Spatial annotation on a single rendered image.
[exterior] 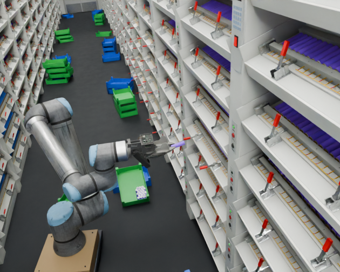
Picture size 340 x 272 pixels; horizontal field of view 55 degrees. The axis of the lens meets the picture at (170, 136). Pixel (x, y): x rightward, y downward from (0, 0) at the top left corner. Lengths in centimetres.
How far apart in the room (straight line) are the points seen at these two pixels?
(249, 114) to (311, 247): 43
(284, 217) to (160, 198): 156
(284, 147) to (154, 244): 140
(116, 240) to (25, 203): 86
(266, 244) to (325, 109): 61
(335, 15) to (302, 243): 57
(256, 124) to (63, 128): 115
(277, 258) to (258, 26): 72
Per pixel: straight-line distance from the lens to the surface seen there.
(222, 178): 144
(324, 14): 69
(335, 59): 85
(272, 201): 106
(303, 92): 79
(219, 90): 128
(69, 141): 188
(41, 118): 179
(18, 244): 246
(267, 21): 100
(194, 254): 210
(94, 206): 197
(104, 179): 147
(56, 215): 192
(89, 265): 197
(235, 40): 102
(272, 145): 95
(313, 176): 85
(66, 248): 203
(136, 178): 255
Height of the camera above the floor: 164
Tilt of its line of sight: 31 degrees down
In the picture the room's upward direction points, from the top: 5 degrees counter-clockwise
